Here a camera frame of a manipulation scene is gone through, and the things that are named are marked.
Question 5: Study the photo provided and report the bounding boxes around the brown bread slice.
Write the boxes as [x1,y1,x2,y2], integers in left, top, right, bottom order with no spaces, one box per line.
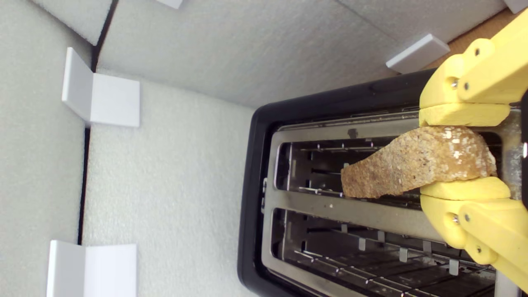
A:
[341,126,497,199]

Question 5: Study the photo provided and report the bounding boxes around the black two-slot toaster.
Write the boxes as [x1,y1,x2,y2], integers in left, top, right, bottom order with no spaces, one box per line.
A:
[237,68,528,297]

